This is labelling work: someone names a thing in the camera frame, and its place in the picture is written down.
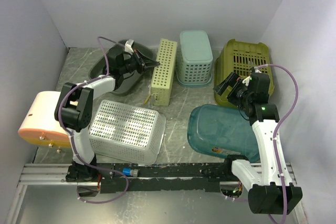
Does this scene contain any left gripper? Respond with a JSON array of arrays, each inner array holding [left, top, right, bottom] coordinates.
[[120, 50, 161, 75]]

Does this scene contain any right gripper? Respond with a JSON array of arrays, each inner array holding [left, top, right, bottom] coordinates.
[[213, 71, 253, 110]]

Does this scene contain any dark grey tray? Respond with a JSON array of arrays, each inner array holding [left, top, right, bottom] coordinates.
[[88, 42, 156, 97]]

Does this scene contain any pale green shallow basket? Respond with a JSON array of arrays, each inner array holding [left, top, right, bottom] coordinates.
[[150, 38, 177, 106]]

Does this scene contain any olive green tub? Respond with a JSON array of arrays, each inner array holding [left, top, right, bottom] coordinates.
[[213, 38, 275, 109]]

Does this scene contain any teal transparent tub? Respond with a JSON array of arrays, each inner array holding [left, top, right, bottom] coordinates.
[[187, 104, 260, 163]]

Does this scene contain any light blue perforated basket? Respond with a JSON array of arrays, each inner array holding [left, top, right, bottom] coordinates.
[[176, 30, 213, 87]]

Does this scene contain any white perforated basket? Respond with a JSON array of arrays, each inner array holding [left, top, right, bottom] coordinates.
[[89, 100, 166, 165]]

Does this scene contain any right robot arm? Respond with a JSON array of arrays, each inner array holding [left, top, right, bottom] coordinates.
[[214, 72, 303, 216]]

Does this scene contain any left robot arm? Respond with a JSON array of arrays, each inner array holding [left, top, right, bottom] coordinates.
[[54, 45, 160, 182]]

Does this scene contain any blue grey connector plug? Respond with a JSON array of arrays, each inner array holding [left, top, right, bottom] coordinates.
[[122, 167, 139, 177]]

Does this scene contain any cream cylindrical drum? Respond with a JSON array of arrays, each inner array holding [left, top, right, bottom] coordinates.
[[18, 91, 71, 148]]

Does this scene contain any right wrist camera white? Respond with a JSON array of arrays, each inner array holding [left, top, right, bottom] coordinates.
[[242, 67, 261, 86]]

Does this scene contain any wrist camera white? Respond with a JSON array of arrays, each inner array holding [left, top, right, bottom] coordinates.
[[242, 67, 261, 86], [124, 39, 134, 54]]

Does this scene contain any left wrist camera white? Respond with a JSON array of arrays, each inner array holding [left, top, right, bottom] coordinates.
[[124, 39, 134, 54]]

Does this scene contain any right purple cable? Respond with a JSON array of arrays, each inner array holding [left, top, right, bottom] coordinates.
[[223, 63, 299, 224]]

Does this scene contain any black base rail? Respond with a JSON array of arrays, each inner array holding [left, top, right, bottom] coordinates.
[[65, 162, 254, 195]]

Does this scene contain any aluminium extrusion frame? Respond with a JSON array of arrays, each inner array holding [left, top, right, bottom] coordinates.
[[5, 162, 308, 224]]

